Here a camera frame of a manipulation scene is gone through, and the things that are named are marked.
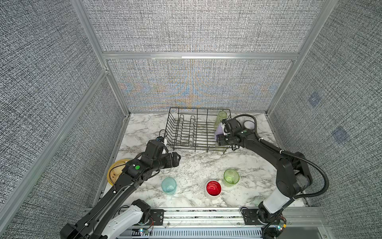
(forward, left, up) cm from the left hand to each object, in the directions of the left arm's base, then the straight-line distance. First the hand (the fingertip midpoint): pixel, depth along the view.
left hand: (177, 157), depth 74 cm
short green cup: (-5, -30, -18) cm, 35 cm away
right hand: (+17, -27, -6) cm, 33 cm away
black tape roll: (+36, -52, -16) cm, 65 cm away
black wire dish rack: (+28, -10, -14) cm, 33 cm away
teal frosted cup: (-8, +6, -19) cm, 21 cm away
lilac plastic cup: (+20, -26, -7) cm, 34 cm away
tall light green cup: (+35, -30, -8) cm, 47 cm away
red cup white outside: (-11, -19, -18) cm, 28 cm away
